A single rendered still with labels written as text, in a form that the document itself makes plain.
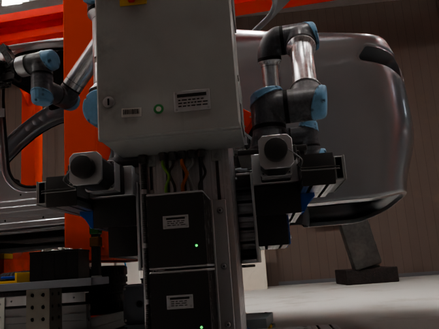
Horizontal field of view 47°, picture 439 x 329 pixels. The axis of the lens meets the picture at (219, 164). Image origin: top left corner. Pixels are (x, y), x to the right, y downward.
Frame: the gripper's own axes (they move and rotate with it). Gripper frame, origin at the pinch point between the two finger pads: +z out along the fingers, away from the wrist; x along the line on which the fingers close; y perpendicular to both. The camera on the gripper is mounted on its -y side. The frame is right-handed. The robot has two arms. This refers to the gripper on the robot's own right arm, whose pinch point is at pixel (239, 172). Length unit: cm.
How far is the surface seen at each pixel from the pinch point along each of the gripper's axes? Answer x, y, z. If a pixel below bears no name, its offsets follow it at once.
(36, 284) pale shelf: 16, -39, 81
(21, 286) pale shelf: 16, -39, 88
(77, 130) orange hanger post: -6, 28, 74
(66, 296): -14, -45, 84
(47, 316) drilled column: 12, -52, 78
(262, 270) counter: -828, -48, 85
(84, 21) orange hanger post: -6, 82, 69
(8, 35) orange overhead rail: -264, 227, 279
